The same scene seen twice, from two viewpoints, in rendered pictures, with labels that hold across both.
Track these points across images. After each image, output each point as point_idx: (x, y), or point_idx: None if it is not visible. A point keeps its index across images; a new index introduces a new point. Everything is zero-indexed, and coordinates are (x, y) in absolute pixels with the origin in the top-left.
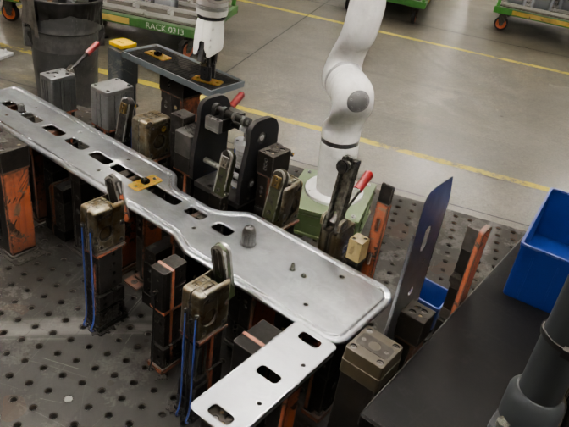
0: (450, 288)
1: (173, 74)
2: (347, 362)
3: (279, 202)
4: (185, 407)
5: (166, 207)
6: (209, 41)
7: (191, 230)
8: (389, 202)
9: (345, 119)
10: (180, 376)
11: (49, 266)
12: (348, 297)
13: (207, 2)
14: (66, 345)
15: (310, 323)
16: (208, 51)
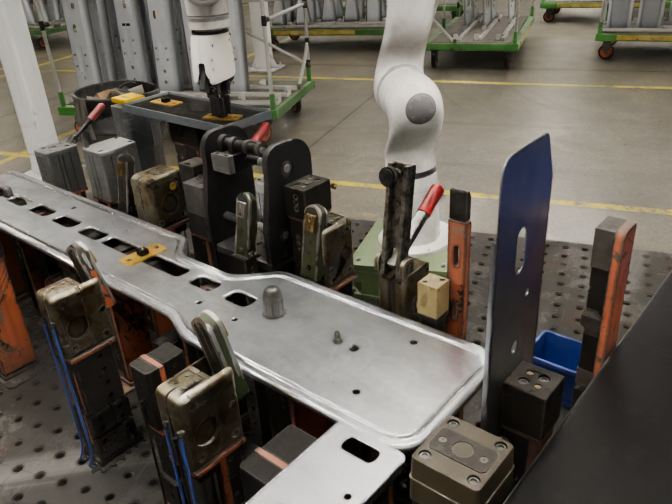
0: (586, 336)
1: (178, 117)
2: (419, 484)
3: (320, 250)
4: None
5: (165, 280)
6: (210, 62)
7: (195, 306)
8: (466, 218)
9: (408, 136)
10: None
11: (51, 384)
12: (424, 372)
13: (197, 10)
14: (55, 491)
15: (362, 421)
16: (212, 75)
